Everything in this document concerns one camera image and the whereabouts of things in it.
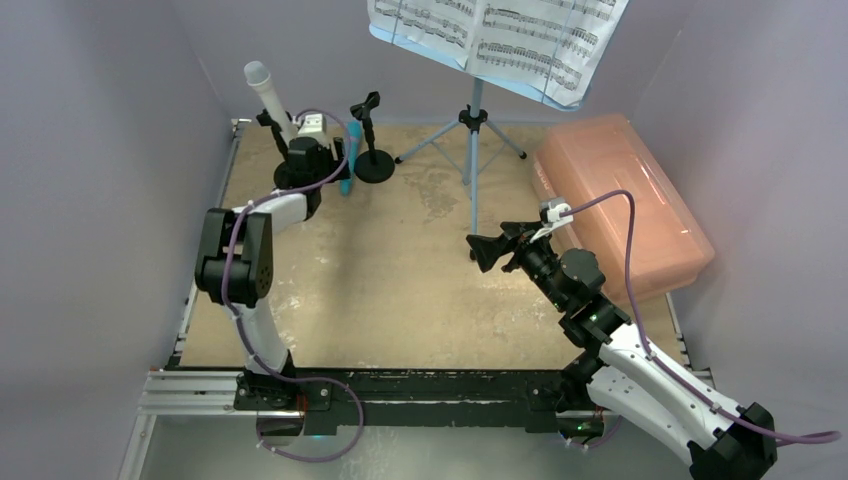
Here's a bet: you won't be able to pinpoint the blue toy microphone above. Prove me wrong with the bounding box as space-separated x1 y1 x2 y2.
339 120 363 197

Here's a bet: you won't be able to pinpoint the black mic stand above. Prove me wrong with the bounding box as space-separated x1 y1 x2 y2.
256 108 312 190
350 91 395 184

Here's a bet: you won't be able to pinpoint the white toy microphone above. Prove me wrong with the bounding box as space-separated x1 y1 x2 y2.
243 60 297 144

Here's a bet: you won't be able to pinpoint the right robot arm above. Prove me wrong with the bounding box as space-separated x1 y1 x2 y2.
466 222 777 479

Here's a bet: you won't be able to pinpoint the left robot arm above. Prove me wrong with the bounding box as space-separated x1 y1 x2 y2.
194 135 355 410

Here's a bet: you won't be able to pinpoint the pink plastic storage box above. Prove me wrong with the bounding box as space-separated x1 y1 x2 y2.
532 114 715 304

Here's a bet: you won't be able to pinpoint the light blue music stand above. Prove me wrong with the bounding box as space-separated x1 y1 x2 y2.
367 0 631 262

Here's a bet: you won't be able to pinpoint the sheet music pages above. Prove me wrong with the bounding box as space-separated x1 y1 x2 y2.
368 0 631 107

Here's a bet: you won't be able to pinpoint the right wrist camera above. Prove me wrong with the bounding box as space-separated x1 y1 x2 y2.
530 197 574 243

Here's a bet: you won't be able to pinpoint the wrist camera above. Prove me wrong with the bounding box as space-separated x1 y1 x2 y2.
530 197 574 243
298 113 327 143

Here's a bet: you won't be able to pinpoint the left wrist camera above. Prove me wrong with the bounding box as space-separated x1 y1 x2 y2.
298 113 327 143

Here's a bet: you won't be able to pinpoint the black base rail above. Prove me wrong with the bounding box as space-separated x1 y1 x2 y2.
234 367 618 439

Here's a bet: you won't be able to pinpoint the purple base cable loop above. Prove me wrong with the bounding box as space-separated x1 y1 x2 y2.
254 377 366 464

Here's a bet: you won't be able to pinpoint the aluminium frame rail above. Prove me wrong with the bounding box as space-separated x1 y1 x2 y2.
119 119 253 480

